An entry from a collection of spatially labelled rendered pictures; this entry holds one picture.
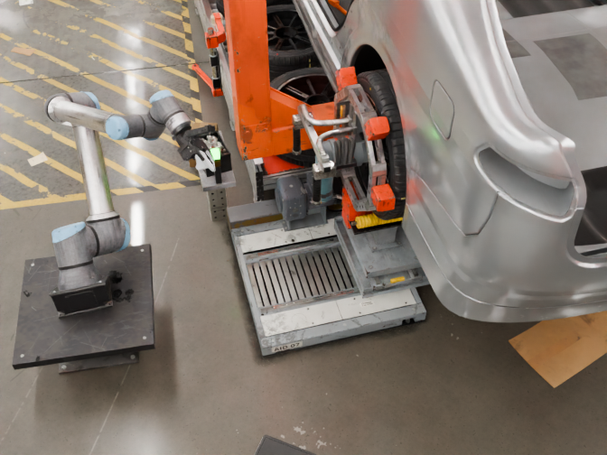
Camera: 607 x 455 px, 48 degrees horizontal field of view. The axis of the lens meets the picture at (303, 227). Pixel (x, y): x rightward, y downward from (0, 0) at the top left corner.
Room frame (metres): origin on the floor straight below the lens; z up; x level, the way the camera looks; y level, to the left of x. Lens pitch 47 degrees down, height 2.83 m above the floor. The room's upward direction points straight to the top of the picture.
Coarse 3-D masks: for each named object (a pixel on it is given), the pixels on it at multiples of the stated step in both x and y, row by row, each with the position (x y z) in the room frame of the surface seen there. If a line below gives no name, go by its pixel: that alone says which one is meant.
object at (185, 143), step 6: (180, 126) 2.07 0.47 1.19; (186, 126) 2.08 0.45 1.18; (174, 132) 2.07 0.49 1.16; (180, 132) 2.07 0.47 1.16; (174, 138) 2.07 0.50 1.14; (180, 138) 2.06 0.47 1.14; (186, 138) 2.05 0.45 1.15; (192, 138) 2.04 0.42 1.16; (198, 138) 2.06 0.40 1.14; (180, 144) 2.05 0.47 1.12; (186, 144) 2.02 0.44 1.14; (198, 144) 2.02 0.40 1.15; (204, 144) 2.05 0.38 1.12; (180, 150) 2.02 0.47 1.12; (186, 150) 2.01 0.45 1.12; (204, 150) 2.03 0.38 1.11; (186, 156) 1.99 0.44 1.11; (192, 156) 2.02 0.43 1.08
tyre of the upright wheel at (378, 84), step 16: (368, 80) 2.43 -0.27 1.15; (384, 80) 2.40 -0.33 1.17; (384, 96) 2.29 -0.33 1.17; (384, 112) 2.23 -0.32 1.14; (400, 128) 2.16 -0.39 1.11; (400, 144) 2.12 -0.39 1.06; (400, 160) 2.08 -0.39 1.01; (400, 176) 2.05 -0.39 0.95; (400, 192) 2.04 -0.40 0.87; (400, 208) 2.05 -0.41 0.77
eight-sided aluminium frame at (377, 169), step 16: (336, 96) 2.56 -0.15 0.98; (352, 96) 2.36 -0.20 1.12; (336, 112) 2.55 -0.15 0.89; (368, 112) 2.25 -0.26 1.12; (336, 128) 2.55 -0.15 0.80; (368, 144) 2.14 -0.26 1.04; (368, 160) 2.13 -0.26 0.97; (384, 160) 2.11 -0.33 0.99; (352, 176) 2.42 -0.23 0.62; (384, 176) 2.08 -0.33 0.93; (352, 192) 2.30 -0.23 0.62; (368, 192) 2.10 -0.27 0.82; (368, 208) 2.07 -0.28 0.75
